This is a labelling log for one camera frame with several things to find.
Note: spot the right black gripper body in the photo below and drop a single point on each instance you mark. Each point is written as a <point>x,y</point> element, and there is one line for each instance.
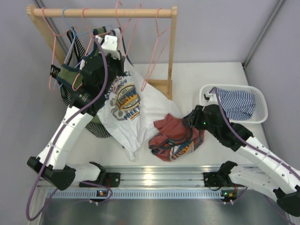
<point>199,121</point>

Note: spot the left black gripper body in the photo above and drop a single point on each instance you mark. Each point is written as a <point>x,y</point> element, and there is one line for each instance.
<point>76,76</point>

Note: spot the red tank top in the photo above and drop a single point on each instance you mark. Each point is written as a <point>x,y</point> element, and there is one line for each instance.
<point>175,138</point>

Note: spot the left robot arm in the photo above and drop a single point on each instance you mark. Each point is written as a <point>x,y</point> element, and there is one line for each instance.
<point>98,73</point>

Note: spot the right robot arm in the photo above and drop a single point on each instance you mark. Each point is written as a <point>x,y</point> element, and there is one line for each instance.
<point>279,181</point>

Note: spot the black white striped tank top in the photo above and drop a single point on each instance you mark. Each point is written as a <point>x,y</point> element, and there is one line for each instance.
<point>95,126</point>

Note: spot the white motorcycle print tank top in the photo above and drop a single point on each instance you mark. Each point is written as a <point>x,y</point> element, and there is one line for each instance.
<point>130,111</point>

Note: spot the green tank top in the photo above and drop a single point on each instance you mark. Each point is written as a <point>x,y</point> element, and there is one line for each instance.
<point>70,68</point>

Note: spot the blue white striped garment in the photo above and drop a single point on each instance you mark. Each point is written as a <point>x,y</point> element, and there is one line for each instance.
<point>237,104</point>

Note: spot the white plastic laundry basket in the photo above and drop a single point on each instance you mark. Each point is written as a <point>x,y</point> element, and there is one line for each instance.
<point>260,112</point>

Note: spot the wooden clothes rack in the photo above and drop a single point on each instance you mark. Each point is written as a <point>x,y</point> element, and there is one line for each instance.
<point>35,14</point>

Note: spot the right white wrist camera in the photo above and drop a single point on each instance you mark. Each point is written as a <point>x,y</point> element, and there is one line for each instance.
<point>210,99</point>

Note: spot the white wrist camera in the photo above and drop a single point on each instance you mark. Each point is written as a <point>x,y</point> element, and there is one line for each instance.
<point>109,45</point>
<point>210,99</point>

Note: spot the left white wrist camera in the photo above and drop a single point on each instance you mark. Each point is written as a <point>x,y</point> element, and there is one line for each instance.
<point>109,45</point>

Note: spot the blue wire hanger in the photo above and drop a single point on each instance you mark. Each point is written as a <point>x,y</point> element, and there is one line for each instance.
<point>87,40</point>

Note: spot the aluminium mounting rail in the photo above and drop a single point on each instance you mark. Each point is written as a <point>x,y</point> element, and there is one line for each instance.
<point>168,183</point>

